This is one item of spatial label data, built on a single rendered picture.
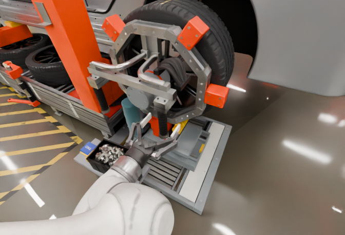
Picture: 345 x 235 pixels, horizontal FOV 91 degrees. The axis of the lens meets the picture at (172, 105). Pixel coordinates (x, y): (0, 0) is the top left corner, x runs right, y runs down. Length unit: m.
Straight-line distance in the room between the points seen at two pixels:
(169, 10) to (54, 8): 0.50
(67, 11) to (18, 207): 1.39
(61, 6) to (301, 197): 1.88
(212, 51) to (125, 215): 0.64
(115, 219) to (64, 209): 1.24
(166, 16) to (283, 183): 1.45
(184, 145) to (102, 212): 1.03
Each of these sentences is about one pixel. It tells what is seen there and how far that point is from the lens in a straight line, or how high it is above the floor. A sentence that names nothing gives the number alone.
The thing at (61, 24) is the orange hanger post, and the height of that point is 1.10.
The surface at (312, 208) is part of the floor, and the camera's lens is 1.70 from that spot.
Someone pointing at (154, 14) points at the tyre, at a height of 1.15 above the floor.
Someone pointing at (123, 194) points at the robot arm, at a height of 0.98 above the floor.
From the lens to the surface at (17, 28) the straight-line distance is 3.04.
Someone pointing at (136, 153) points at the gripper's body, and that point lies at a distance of 0.58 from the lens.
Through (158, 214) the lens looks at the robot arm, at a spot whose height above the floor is 0.98.
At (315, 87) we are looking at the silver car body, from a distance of 1.20.
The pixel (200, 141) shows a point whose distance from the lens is 1.49.
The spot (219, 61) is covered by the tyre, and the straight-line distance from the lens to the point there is 0.78.
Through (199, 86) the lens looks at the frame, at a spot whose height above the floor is 0.90.
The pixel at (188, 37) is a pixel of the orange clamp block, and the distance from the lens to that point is 0.69.
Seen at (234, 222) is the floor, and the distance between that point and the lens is 1.43.
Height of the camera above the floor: 1.34
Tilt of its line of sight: 42 degrees down
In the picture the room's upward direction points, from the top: 1 degrees counter-clockwise
